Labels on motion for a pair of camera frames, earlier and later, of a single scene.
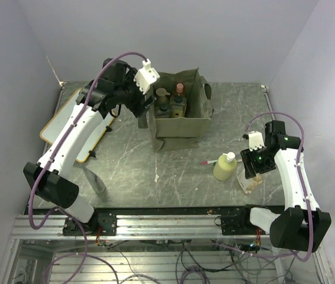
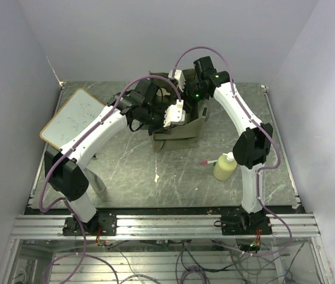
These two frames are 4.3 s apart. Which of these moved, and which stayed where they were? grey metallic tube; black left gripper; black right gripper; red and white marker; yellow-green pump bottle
Moved: black right gripper; black left gripper
Stayed: red and white marker; grey metallic tube; yellow-green pump bottle
